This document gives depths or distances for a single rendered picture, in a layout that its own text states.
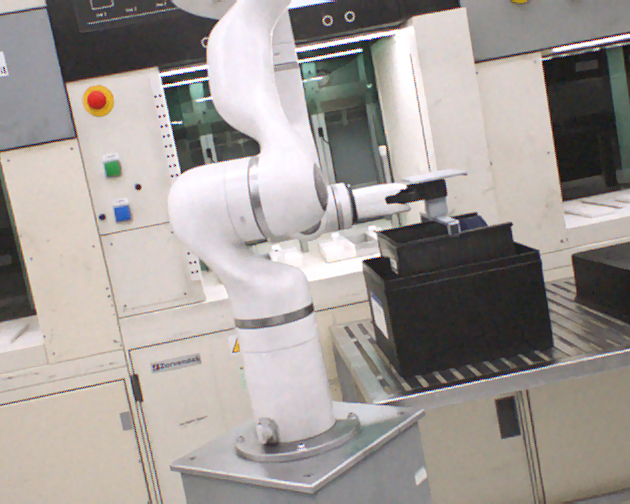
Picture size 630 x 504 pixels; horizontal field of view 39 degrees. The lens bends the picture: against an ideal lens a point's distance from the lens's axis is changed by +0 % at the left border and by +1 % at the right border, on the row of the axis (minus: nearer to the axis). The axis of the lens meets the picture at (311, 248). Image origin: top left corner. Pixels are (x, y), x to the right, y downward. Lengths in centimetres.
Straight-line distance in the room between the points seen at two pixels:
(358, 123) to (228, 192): 170
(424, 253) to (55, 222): 86
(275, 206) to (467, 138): 86
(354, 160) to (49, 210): 121
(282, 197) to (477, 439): 111
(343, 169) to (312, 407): 169
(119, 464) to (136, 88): 85
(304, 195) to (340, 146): 169
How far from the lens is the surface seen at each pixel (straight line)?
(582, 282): 184
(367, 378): 157
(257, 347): 127
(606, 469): 231
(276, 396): 128
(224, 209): 123
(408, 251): 152
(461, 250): 154
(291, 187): 121
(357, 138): 290
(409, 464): 136
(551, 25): 211
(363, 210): 156
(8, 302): 252
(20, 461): 214
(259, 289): 124
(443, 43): 199
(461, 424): 215
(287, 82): 155
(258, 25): 135
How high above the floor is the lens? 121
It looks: 8 degrees down
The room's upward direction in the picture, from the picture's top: 11 degrees counter-clockwise
